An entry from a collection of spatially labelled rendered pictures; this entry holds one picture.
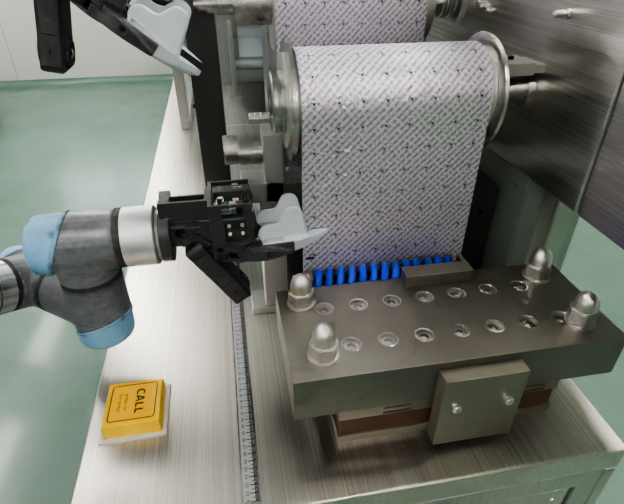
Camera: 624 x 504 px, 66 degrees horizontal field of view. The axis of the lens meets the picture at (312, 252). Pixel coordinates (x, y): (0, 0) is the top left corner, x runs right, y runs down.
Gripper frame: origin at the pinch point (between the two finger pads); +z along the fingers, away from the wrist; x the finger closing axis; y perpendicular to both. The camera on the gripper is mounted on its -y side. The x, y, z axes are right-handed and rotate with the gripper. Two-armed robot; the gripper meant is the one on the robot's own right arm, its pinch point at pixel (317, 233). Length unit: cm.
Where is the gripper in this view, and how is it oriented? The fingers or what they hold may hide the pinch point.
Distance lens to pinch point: 64.6
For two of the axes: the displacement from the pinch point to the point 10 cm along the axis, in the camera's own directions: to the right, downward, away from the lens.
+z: 9.8, -1.0, 1.5
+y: 0.0, -8.4, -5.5
